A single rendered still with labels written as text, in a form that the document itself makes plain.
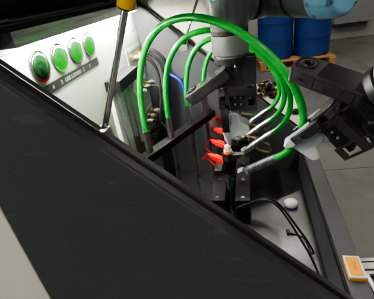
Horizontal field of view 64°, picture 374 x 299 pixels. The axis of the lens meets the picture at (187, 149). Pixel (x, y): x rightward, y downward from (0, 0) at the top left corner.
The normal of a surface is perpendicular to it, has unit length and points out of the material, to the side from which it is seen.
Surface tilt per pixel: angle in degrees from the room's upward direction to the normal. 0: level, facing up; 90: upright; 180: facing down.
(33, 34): 90
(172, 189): 43
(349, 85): 20
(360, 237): 0
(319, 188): 0
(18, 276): 90
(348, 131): 103
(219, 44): 90
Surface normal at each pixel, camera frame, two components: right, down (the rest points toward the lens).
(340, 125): -0.66, 0.61
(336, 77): -0.08, -0.66
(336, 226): -0.13, -0.87
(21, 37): 0.98, -0.04
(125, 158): 0.57, -0.66
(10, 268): -0.16, 0.50
